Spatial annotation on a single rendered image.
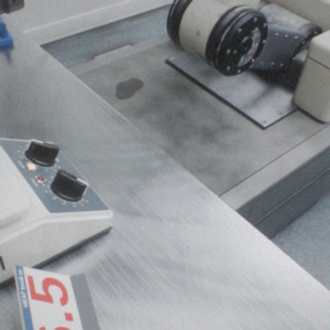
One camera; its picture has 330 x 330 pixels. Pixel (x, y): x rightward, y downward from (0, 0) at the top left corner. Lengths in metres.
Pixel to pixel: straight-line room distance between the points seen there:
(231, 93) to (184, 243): 0.91
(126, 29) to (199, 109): 1.17
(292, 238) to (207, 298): 1.08
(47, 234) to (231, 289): 0.18
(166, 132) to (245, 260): 0.75
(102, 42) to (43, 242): 1.89
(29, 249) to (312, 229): 1.23
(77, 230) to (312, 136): 0.95
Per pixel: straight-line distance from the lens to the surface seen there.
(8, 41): 0.78
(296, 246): 1.51
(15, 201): 0.41
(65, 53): 2.20
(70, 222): 0.44
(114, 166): 0.56
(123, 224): 0.50
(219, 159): 1.15
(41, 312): 0.42
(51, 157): 0.50
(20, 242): 0.43
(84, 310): 0.44
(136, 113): 1.26
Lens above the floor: 1.14
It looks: 44 degrees down
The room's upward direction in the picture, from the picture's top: 7 degrees clockwise
